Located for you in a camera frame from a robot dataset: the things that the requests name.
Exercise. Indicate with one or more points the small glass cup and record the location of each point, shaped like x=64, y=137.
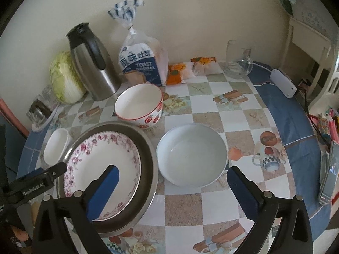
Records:
x=49, y=94

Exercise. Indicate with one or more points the glass pitcher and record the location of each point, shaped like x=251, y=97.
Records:
x=245, y=66

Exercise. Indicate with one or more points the clear orange snack packet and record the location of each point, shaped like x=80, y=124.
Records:
x=206, y=64

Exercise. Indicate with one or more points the tall drinking glass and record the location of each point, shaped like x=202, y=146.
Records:
x=233, y=53

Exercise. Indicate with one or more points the white square bowl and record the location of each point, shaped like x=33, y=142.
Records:
x=55, y=145

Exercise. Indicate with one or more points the pink floral round plate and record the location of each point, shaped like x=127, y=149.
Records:
x=87, y=161

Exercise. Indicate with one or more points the white oval tray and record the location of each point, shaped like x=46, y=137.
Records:
x=42, y=125

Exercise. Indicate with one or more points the stainless steel thermos jug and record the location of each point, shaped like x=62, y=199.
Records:
x=98, y=82

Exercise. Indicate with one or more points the napa cabbage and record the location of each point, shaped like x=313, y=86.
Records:
x=66, y=82

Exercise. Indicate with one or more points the colourful striped packet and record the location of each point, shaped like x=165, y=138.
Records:
x=324, y=124

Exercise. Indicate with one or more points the person's left hand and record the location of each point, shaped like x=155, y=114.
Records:
x=20, y=234

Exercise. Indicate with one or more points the white power strip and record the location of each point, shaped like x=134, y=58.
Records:
x=283, y=83

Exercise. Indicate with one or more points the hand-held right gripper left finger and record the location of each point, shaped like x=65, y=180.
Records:
x=106, y=190

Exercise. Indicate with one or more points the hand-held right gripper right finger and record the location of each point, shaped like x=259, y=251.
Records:
x=242, y=193

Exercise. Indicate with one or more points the plain white round bowl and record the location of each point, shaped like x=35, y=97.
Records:
x=190, y=153

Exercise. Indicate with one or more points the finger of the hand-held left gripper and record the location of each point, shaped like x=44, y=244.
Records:
x=53, y=170

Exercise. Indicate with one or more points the stainless steel basin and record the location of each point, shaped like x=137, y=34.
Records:
x=147, y=164

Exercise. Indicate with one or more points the silver framed device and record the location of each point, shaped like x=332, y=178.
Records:
x=329, y=174

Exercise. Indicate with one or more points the toast bread bag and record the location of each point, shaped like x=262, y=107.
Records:
x=143, y=66

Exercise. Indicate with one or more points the strawberry print bowl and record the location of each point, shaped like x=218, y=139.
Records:
x=137, y=103

